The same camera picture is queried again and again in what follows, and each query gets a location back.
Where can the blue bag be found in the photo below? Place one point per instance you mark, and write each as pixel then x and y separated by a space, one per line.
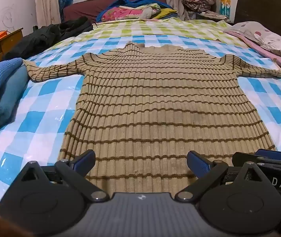
pixel 65 2

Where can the wooden cabinet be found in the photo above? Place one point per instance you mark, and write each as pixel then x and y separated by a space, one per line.
pixel 7 43

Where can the beige striped knit sweater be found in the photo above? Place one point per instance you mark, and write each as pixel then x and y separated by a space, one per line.
pixel 155 103

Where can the striped folded cloth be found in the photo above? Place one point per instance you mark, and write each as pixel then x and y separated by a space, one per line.
pixel 212 16

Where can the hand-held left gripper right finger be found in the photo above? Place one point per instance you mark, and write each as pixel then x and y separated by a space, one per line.
pixel 196 163

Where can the yellow green cloth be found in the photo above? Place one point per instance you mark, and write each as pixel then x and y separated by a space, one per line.
pixel 166 12

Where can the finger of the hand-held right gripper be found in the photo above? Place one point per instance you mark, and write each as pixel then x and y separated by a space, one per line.
pixel 243 159
pixel 272 155

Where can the blue checked bed sheet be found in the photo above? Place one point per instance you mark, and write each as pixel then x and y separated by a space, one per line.
pixel 39 118

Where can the black jacket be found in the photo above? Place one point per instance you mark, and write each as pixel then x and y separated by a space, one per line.
pixel 44 34

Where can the green checked bed sheet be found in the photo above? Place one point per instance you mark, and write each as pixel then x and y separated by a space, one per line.
pixel 155 28

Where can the pink floral pillow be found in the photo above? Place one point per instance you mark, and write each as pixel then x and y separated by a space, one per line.
pixel 123 13

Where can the teal folded cloth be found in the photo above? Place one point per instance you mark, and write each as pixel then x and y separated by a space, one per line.
pixel 5 109

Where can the dark wooden headboard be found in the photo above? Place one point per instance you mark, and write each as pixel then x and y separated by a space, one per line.
pixel 266 5

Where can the pile of colourful bedding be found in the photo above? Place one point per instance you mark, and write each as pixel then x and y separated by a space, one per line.
pixel 125 2

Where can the pink blanket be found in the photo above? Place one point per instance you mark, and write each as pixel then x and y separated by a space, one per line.
pixel 261 48

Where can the blue yellow bottle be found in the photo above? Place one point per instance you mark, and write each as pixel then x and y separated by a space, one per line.
pixel 225 5

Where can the maroon bed headboard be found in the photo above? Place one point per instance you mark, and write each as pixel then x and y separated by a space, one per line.
pixel 83 7

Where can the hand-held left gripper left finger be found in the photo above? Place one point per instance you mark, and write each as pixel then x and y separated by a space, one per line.
pixel 86 160

